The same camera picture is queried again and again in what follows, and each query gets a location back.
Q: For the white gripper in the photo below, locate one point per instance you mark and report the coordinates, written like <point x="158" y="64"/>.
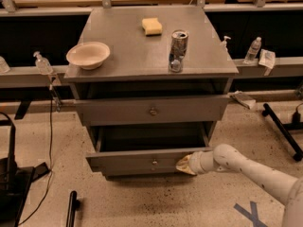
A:
<point x="198" y="163"/>

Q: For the grey drawer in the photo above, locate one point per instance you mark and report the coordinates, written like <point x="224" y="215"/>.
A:
<point x="150" y="110"/>
<point x="146" y="149"/>

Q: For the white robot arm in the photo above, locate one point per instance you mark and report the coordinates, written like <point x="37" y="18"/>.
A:
<point x="286" y="189"/>

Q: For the grey top drawer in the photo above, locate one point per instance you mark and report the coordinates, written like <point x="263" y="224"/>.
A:
<point x="150" y="110"/>

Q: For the grey drawer cabinet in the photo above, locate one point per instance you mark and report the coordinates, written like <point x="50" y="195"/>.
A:
<point x="139" y="65"/>

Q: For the folded cloth on ledge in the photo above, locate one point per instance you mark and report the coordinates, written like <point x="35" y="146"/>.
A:
<point x="244" y="99"/>

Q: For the black stand leg right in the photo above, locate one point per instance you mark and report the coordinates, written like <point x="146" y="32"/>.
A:
<point x="286" y="129"/>

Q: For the black bar bottom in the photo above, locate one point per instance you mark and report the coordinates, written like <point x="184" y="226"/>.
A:
<point x="73" y="206"/>

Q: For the right hand sanitizer bottle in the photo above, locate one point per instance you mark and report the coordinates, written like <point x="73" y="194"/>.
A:
<point x="225" y="41"/>

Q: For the hand sanitizer bottle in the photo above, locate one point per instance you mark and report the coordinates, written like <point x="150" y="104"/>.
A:
<point x="42" y="64"/>
<point x="225" y="41"/>

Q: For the silver drink can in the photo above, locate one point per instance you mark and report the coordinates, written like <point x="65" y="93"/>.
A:
<point x="178" y="50"/>

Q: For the white paper packet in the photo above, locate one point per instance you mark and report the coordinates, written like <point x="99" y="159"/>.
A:
<point x="267" y="58"/>

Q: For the clear water bottle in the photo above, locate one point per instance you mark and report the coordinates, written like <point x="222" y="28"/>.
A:
<point x="253" y="50"/>

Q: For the yellow sponge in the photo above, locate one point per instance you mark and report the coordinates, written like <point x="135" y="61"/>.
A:
<point x="151" y="26"/>

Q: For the beige bowl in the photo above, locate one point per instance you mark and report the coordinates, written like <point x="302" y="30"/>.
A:
<point x="88" y="56"/>

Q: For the black stand base left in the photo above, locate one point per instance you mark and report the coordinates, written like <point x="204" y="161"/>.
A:
<point x="15" y="181"/>

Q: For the left hand sanitizer bottle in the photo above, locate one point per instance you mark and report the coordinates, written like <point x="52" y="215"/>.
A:
<point x="42" y="64"/>

